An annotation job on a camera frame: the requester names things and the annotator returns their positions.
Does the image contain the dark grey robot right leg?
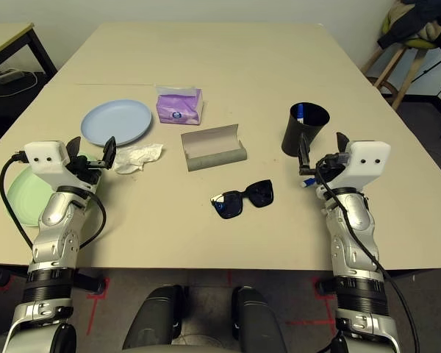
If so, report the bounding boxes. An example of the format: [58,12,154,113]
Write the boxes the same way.
[231,285,287,353]

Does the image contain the wooden stool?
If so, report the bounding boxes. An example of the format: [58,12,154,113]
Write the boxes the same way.
[359,36,441,111]

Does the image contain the dark jacket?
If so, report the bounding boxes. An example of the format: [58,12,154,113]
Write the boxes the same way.
[376,0,441,58]

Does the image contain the dark grey robot left leg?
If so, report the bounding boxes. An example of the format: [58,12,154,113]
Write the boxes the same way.
[123,285,187,350]

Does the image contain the black sunglasses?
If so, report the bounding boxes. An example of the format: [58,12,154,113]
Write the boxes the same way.
[209,179,275,221]

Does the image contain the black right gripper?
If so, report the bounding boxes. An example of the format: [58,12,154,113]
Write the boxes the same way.
[298,132,351,185]

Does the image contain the dark grey robot leg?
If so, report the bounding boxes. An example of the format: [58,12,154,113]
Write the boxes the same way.
[231,285,287,353]
[123,285,187,350]

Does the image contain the green stool cushion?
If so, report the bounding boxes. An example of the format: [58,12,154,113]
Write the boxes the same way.
[384,7,440,51]

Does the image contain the purple tissue pack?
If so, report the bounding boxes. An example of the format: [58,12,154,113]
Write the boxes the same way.
[154,84,205,125]

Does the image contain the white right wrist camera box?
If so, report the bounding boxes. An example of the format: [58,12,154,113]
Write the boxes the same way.
[329,140,392,189]

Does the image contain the grey glasses case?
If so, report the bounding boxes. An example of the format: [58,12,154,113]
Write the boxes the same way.
[180,124,248,173]

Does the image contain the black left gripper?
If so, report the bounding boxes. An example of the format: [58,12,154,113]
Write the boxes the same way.
[65,135,118,192]

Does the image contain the white adapter cable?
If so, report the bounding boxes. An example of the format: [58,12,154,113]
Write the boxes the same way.
[0,71,37,97]

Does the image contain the light blue plate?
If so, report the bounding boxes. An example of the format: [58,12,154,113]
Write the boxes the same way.
[80,99,153,147]

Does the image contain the black pen cup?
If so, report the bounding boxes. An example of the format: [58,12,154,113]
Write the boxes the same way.
[281,101,331,157]

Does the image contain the beige side table black frame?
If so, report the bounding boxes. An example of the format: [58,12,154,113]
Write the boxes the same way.
[0,22,58,85]

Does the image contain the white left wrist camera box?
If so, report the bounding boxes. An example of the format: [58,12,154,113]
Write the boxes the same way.
[23,140,96,192]

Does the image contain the beige garment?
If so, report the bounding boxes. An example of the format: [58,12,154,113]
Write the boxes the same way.
[415,20,441,42]

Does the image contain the white tissue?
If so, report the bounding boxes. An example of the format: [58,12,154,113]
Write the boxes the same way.
[112,143,165,175]

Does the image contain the white power adapter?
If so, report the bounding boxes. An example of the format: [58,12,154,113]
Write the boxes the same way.
[0,69,26,84]

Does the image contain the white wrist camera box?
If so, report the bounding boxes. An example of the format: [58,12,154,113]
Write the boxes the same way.
[329,140,392,189]
[23,140,96,192]

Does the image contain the light green plate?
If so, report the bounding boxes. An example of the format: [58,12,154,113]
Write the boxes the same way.
[6,154,104,228]

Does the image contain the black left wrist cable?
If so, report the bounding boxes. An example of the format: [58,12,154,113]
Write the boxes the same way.
[0,151,107,252]

